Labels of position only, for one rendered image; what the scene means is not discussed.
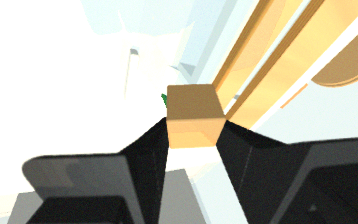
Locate tan block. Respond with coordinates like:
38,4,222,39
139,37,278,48
166,83,226,149

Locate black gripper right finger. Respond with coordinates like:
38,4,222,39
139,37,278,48
215,119,358,224

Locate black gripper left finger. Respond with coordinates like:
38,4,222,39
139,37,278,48
21,117,169,224

